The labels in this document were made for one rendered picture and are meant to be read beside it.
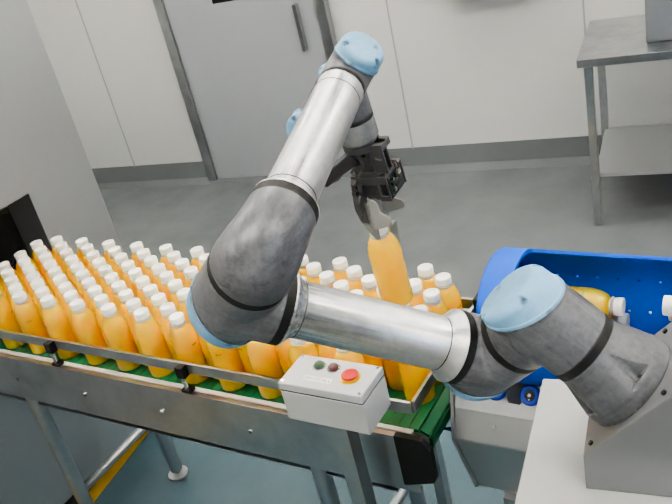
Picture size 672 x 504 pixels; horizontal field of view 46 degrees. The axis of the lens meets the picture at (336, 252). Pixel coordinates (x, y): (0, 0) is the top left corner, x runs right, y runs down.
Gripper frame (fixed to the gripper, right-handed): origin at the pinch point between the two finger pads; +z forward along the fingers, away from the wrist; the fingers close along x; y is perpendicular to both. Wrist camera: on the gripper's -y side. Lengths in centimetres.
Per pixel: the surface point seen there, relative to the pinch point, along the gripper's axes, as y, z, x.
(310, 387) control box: -11.2, 23.0, -24.5
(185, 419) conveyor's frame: -66, 52, -18
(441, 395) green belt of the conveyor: 3.0, 46.3, -1.2
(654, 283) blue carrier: 46, 29, 23
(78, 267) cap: -116, 25, 8
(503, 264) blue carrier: 20.7, 14.6, 8.4
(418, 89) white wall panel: -153, 117, 309
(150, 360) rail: -73, 36, -14
